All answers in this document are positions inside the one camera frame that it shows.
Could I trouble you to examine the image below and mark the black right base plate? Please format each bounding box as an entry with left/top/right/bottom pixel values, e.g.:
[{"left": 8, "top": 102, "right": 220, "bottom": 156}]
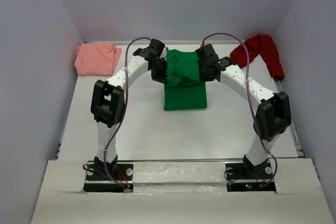
[{"left": 224, "top": 161, "right": 276, "bottom": 193}]

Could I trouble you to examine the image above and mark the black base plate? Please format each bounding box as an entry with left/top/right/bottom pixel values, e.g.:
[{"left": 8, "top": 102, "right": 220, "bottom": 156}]
[
  {"left": 224, "top": 161, "right": 276, "bottom": 193},
  {"left": 82, "top": 162, "right": 134, "bottom": 193}
]

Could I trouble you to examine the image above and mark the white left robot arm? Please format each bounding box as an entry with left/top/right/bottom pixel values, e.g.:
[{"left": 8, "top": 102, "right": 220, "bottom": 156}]
[{"left": 87, "top": 37, "right": 167, "bottom": 185}]

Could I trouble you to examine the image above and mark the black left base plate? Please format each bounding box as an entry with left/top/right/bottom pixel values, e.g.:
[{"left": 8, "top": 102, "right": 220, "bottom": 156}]
[{"left": 82, "top": 162, "right": 134, "bottom": 193}]

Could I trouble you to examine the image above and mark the folded pink t-shirt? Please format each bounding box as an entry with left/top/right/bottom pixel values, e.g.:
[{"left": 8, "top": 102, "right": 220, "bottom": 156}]
[{"left": 74, "top": 42, "right": 122, "bottom": 76}]

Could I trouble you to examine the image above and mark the green t-shirt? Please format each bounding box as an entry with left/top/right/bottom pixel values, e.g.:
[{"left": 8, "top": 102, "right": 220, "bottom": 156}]
[{"left": 164, "top": 49, "right": 207, "bottom": 111}]

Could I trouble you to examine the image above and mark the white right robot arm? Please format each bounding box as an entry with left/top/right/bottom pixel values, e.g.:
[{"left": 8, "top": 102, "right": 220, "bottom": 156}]
[{"left": 196, "top": 44, "right": 291, "bottom": 182}]

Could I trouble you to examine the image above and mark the red t-shirt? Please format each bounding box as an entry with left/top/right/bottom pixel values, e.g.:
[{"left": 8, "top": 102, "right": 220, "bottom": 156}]
[{"left": 230, "top": 34, "right": 285, "bottom": 80}]

